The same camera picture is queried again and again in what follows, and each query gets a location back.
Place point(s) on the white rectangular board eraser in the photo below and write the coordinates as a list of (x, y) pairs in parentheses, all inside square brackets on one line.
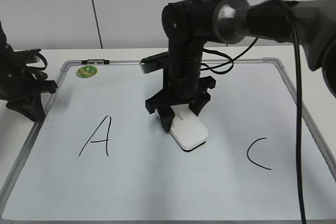
[(186, 130)]

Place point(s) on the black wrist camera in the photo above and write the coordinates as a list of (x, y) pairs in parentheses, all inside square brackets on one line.
[(28, 56), (154, 62)]

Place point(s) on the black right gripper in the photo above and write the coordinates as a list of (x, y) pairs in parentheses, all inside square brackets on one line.
[(191, 91)]

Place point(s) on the white board with grey frame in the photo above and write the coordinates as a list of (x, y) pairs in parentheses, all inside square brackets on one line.
[(100, 156)]

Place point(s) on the round green magnet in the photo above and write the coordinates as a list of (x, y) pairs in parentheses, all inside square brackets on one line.
[(86, 72)]

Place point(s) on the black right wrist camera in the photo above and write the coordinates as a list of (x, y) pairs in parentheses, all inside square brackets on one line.
[(154, 62)]

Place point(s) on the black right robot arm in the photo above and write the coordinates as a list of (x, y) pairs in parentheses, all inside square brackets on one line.
[(190, 24)]

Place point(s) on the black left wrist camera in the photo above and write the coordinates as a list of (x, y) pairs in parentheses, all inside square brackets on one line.
[(28, 56)]

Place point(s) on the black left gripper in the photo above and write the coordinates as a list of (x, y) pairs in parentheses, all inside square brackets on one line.
[(21, 84)]

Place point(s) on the black and silver board clip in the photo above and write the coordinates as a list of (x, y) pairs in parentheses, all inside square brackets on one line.
[(95, 62)]

